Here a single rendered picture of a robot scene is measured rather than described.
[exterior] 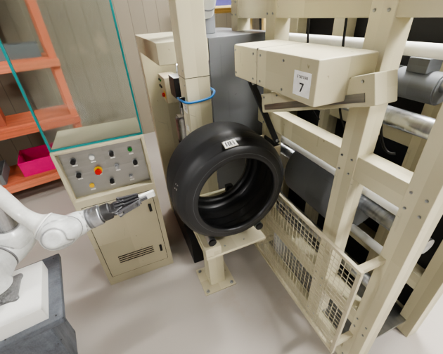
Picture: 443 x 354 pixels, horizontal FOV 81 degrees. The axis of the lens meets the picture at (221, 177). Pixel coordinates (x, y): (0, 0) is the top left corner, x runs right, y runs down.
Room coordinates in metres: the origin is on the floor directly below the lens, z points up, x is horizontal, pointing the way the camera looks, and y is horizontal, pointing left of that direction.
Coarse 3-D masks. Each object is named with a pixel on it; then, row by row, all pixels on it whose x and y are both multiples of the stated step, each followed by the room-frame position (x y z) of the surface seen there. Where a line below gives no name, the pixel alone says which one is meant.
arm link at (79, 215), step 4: (72, 212) 0.85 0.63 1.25; (76, 212) 0.85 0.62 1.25; (80, 212) 0.85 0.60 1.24; (72, 216) 0.80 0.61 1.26; (76, 216) 0.81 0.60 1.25; (80, 216) 0.83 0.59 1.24; (80, 220) 0.81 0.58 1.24; (84, 220) 0.82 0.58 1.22; (84, 224) 0.81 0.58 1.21; (84, 228) 0.80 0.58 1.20; (88, 228) 0.82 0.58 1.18; (92, 228) 0.83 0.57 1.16; (84, 232) 0.80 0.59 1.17; (80, 236) 0.79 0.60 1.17
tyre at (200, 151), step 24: (192, 144) 1.06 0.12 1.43; (216, 144) 0.99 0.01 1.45; (240, 144) 1.00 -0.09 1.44; (264, 144) 1.06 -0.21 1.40; (168, 168) 1.09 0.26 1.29; (192, 168) 0.94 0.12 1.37; (216, 168) 0.94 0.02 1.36; (264, 168) 1.26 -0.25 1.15; (192, 192) 0.90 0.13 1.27; (240, 192) 1.28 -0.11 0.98; (264, 192) 1.18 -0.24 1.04; (192, 216) 0.90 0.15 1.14; (216, 216) 1.14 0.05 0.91; (240, 216) 1.12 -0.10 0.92
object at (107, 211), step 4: (104, 204) 0.89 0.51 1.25; (108, 204) 0.90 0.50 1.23; (112, 204) 0.92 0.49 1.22; (116, 204) 0.91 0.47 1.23; (100, 208) 0.87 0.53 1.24; (104, 208) 0.87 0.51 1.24; (108, 208) 0.88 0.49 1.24; (112, 208) 0.89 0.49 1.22; (116, 208) 0.88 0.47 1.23; (120, 208) 0.88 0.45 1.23; (100, 212) 0.86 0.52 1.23; (104, 212) 0.86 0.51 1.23; (108, 212) 0.86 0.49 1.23; (112, 212) 0.86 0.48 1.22; (116, 212) 0.86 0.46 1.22; (104, 216) 0.85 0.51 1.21; (108, 216) 0.85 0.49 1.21; (112, 216) 0.86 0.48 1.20; (108, 220) 0.86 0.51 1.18
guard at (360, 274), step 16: (288, 208) 1.12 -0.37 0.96; (288, 224) 1.11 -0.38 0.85; (288, 240) 1.09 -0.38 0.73; (272, 256) 1.23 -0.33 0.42; (304, 256) 0.95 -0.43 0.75; (304, 272) 0.93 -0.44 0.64; (336, 272) 0.75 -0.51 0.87; (288, 288) 1.03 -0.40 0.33; (352, 288) 0.66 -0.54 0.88; (320, 336) 0.73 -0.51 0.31; (336, 336) 0.65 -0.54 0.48
